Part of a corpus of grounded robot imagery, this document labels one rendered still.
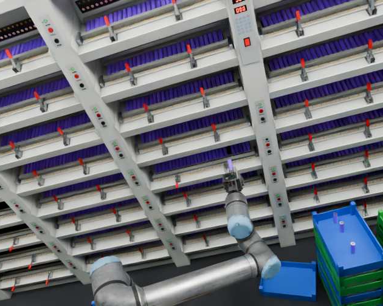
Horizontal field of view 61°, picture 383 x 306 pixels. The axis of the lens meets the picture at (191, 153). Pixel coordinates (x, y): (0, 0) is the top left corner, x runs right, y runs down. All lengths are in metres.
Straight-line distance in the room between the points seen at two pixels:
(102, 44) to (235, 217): 0.85
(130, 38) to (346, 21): 0.83
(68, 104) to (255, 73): 0.82
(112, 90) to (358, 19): 1.02
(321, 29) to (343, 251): 0.94
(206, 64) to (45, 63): 0.65
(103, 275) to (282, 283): 1.20
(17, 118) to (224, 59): 0.97
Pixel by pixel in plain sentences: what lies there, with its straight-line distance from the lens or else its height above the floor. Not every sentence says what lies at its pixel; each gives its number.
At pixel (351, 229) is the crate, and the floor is 0.48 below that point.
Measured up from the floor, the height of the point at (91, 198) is 0.74.
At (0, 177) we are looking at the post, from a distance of 1.97.
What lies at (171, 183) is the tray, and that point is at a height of 0.73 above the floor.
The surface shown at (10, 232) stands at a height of 0.57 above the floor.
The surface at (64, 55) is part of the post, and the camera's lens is 1.45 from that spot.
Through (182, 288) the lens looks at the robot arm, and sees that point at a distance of 1.19.
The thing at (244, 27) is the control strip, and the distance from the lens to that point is 1.34.
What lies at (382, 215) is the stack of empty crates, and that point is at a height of 0.45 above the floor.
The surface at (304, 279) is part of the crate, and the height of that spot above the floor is 0.00.
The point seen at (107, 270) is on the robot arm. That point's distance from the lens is 1.24.
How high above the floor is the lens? 1.86
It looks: 36 degrees down
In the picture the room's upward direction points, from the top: 21 degrees counter-clockwise
